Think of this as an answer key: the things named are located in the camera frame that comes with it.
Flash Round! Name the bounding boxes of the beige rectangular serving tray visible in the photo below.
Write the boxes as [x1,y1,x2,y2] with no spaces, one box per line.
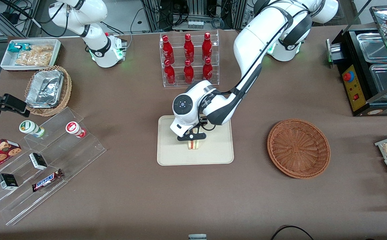
[157,115,234,166]

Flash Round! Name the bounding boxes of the light tan wicker basket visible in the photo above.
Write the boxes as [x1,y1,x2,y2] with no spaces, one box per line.
[25,65,72,117]

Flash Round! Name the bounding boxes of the brown round wicker basket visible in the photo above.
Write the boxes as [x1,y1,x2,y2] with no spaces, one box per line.
[267,119,331,179]

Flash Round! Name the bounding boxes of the green lidded yogurt cup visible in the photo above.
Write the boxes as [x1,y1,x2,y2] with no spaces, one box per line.
[19,120,45,138]

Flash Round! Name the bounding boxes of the stacked aluminium foil trays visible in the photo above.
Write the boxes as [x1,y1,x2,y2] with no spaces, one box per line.
[26,69,64,108]

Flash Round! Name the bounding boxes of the white rectangular snack bin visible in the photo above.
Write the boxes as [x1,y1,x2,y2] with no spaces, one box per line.
[0,39,61,71]

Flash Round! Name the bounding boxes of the red cola bottle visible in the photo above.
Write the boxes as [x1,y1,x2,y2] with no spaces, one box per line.
[164,60,176,85]
[202,32,213,61]
[184,34,195,63]
[163,35,175,64]
[184,60,194,84]
[203,58,213,81]

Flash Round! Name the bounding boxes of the clear rice cracker packet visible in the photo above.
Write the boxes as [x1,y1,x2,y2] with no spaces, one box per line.
[15,45,54,66]

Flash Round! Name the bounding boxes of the green snack packet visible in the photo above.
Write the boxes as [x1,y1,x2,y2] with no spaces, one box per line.
[7,43,30,53]

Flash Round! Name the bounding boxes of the small black carton box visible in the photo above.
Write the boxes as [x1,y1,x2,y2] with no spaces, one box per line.
[0,173,19,190]
[29,153,48,170]

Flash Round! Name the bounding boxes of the red lidded yogurt cup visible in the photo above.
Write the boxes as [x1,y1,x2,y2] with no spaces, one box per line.
[65,121,86,138]

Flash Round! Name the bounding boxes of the clear acrylic stepped shelf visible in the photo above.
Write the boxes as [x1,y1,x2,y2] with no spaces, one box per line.
[0,107,107,226]

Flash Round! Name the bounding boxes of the Snickers chocolate bar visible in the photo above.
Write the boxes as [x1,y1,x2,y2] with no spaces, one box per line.
[32,169,64,192]

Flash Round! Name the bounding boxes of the clear acrylic bottle rack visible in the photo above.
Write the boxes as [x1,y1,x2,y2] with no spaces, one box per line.
[160,30,220,88]

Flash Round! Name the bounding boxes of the black glass food warmer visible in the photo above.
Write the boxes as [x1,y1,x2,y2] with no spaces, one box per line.
[326,5,387,117]

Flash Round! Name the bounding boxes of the aluminium profile frame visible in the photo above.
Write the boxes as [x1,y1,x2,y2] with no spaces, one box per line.
[142,0,247,32]

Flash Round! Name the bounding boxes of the black cable loop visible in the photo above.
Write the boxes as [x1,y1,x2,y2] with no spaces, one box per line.
[270,225,315,240]

